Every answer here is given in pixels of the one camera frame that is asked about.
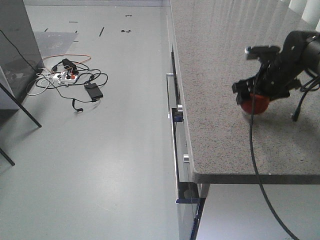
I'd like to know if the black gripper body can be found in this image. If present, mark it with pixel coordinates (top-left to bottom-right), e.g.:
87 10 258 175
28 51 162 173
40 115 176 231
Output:
249 31 316 101

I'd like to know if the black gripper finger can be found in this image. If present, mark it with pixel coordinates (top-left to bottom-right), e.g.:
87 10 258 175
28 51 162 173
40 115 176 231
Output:
231 76 256 105

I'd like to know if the red yellow apple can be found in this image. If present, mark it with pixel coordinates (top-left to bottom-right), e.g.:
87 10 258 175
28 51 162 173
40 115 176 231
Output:
240 93 270 115

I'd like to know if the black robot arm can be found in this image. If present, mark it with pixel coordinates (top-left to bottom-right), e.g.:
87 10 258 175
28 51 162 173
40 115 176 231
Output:
232 31 320 105

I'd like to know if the grey stone kitchen counter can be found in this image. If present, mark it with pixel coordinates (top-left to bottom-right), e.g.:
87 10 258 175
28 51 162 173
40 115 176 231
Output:
165 0 320 240

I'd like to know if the black power adapter brick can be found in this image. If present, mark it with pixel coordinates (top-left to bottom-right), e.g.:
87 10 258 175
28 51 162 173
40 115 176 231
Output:
84 83 103 100

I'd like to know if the white power strip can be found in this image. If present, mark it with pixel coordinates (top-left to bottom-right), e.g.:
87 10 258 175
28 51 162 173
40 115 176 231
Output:
52 71 78 84

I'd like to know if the dark grey cabinet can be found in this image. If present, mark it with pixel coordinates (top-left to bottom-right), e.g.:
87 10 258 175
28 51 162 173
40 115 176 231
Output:
0 0 44 111

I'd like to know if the black stand leg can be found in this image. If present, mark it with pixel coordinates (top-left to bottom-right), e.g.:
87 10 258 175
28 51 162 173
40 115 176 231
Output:
0 83 42 128

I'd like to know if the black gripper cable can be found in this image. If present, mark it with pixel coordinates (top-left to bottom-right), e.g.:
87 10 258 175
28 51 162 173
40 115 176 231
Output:
249 72 301 240

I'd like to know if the orange cable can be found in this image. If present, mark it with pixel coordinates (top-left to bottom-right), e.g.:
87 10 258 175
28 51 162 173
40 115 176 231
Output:
41 53 92 66

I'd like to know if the black floor cable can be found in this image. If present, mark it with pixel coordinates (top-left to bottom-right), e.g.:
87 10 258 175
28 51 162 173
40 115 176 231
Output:
34 59 109 114

